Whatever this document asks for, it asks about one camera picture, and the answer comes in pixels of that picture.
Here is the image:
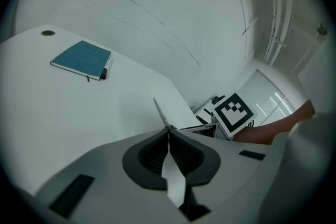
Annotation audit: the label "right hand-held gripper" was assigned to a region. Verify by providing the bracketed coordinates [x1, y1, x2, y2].
[211, 90, 257, 140]

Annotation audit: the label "white square table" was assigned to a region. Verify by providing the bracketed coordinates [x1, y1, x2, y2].
[0, 24, 200, 197]

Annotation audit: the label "black and white marker pen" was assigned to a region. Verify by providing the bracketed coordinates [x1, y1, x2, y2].
[99, 54, 114, 80]

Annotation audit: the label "blue notebook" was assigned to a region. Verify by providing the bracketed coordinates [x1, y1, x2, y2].
[50, 40, 112, 81]

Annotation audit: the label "white wall pipes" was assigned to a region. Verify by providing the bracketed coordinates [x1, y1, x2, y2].
[264, 0, 295, 66]

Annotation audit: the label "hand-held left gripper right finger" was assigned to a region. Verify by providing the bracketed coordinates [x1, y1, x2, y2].
[169, 127, 286, 219]

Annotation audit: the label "person's right forearm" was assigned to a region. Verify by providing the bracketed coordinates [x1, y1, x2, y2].
[233, 99, 316, 145]

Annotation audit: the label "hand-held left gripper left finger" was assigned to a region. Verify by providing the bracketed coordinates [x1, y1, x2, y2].
[35, 127, 185, 224]

